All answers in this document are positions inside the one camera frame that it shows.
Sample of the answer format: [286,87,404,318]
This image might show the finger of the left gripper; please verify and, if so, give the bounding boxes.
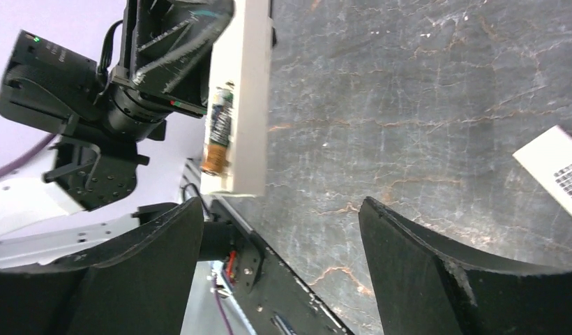
[119,1,234,116]

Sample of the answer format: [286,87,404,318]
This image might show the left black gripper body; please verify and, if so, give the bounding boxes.
[98,66,206,141]

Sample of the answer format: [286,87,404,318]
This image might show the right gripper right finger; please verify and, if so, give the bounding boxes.
[359,197,572,334]

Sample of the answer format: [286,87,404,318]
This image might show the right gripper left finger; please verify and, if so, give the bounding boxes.
[0,198,204,334]

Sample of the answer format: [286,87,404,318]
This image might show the white and black stick remote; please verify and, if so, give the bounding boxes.
[200,1,273,197]

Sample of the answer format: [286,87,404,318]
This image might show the white stick remote cover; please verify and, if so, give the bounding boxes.
[513,126,572,216]

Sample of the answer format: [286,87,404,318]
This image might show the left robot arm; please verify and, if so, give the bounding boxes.
[0,1,235,236]

